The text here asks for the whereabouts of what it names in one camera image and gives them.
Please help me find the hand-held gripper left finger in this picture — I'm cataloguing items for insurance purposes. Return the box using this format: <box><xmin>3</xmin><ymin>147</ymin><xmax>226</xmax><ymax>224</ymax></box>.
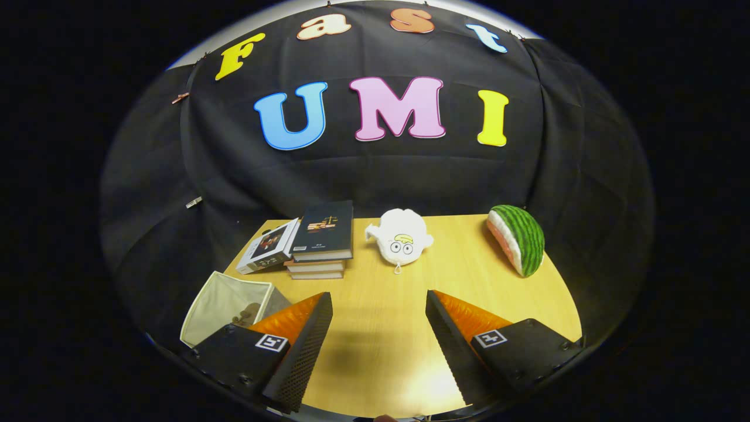
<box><xmin>182</xmin><ymin>292</ymin><xmax>333</xmax><ymax>414</ymax></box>

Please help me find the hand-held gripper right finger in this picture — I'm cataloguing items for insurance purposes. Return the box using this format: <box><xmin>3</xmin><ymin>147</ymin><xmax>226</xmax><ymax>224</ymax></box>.
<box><xmin>426</xmin><ymin>290</ymin><xmax>584</xmax><ymax>408</ymax></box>

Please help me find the brown fuzzy shoe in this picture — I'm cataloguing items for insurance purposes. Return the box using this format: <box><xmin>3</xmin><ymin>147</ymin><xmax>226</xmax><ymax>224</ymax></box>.
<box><xmin>231</xmin><ymin>302</ymin><xmax>263</xmax><ymax>326</ymax></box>

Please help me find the grey fabric storage box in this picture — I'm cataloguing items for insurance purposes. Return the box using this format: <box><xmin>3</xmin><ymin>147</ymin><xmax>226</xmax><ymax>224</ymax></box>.
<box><xmin>179</xmin><ymin>271</ymin><xmax>292</xmax><ymax>349</ymax></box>

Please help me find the white boxed book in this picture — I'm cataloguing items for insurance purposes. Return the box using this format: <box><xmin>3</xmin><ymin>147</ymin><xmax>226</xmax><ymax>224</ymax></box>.
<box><xmin>236</xmin><ymin>218</ymin><xmax>301</xmax><ymax>275</ymax></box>

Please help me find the dark blue hardcover book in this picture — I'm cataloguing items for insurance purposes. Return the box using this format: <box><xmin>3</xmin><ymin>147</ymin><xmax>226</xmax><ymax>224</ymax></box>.
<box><xmin>290</xmin><ymin>200</ymin><xmax>354</xmax><ymax>263</ymax></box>

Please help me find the white plush toy with eyes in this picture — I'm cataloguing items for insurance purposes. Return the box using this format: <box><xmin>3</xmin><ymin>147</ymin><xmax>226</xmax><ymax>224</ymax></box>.
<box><xmin>365</xmin><ymin>208</ymin><xmax>434</xmax><ymax>274</ymax></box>

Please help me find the watermelon slice plush toy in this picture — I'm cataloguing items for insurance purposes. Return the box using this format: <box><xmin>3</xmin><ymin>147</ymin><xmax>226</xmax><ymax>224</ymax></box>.
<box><xmin>486</xmin><ymin>205</ymin><xmax>546</xmax><ymax>278</ymax></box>

